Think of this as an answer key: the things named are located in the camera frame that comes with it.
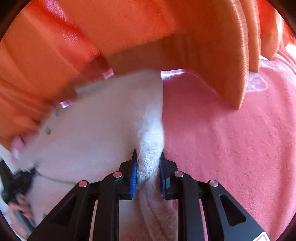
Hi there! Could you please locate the white fuzzy small sweater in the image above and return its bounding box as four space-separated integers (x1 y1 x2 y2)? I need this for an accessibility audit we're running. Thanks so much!
15 70 178 240

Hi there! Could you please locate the person's left hand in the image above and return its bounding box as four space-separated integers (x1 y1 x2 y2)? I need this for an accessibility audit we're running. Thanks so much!
6 194 35 232

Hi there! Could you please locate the pink floral bed blanket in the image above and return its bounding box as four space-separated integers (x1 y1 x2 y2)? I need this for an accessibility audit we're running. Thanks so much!
163 48 295 240

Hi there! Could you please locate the orange curtain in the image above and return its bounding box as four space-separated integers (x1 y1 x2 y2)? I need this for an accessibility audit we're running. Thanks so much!
1 1 295 148

